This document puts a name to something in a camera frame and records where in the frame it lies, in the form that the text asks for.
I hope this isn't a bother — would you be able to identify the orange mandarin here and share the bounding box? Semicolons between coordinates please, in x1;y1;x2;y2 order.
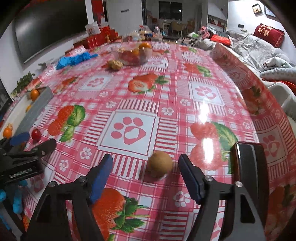
30;89;40;101
3;126;13;139

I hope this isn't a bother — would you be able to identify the brown kiwi fruit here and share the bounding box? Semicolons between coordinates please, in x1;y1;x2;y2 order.
147;151;173;178

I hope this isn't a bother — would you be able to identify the blue gloved hand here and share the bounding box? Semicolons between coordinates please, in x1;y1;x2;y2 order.
0;180;28;231

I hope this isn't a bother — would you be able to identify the orange mandarin in tray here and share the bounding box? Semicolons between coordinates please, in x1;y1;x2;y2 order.
3;126;13;139

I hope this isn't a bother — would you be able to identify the red cherry tomato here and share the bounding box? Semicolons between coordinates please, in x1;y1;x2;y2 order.
31;128;41;142

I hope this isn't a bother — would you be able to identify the grey white tray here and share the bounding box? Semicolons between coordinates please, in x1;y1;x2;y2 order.
1;87;54;138

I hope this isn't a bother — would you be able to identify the green potted plant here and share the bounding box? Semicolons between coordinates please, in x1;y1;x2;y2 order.
11;72;35;97

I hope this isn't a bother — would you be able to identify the blue crumpled cloth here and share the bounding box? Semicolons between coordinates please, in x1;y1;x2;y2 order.
56;52;98;70

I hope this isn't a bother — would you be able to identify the pink strawberry tablecloth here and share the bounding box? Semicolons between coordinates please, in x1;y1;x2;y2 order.
4;41;296;241

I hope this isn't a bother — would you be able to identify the dried husk fruit by bowl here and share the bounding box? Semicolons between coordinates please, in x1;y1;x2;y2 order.
107;60;123;71

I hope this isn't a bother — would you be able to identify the red gift boxes stack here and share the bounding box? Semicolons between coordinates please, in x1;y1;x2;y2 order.
73;26;120;49

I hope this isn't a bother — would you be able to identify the glass fruit bowl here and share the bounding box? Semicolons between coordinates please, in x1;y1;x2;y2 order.
111;42;152;66

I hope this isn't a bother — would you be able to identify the grey sofa with blankets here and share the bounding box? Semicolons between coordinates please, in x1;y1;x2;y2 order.
196;27;296;84

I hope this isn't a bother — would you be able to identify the red embroidered cushion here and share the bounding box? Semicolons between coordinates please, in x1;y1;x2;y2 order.
253;24;285;48

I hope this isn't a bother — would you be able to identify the black wall television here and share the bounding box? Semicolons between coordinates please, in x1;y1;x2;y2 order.
14;1;88;63

